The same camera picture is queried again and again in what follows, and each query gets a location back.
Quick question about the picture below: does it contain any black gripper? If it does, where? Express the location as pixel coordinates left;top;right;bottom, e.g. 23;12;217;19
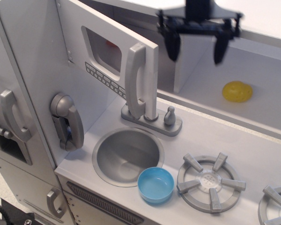
156;0;243;65

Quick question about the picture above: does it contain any white toy microwave door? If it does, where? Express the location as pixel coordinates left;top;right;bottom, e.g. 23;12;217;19
57;0;159;119

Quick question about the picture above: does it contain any orange toy food in microwave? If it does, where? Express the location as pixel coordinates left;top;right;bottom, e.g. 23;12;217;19
106;40;117;49

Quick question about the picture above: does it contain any yellow toy lemon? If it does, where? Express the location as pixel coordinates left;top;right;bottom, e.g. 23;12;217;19
222;81;253;103

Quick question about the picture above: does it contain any silver toy faucet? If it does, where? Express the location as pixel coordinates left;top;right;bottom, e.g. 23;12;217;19
121;105;183;137

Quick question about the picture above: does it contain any white toy kitchen unit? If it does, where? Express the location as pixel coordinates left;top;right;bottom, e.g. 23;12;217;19
0;0;281;225

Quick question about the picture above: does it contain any round silver sink basin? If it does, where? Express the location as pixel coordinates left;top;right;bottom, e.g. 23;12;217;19
92;127;164;187

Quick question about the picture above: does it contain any silver stove burner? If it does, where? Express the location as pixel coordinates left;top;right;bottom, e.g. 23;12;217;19
258;185;281;225
177;153;246;214

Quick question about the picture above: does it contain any light blue plastic bowl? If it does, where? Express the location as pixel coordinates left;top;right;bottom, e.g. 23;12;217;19
137;167;175;204

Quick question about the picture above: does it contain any silver toy telephone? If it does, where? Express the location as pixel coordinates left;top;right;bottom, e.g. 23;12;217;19
50;92;84;151

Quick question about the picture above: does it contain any grey oven vent panel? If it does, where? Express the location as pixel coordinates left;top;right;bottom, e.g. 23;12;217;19
67;182;144;225

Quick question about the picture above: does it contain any grey ice dispenser panel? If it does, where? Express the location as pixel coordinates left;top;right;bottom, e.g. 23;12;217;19
0;127;32;165

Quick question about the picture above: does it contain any silver fridge door handle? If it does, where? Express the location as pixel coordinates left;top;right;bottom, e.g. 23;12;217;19
0;89;31;143

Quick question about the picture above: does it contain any silver lower door handle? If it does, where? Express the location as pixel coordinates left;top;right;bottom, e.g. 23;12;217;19
46;189;65;219

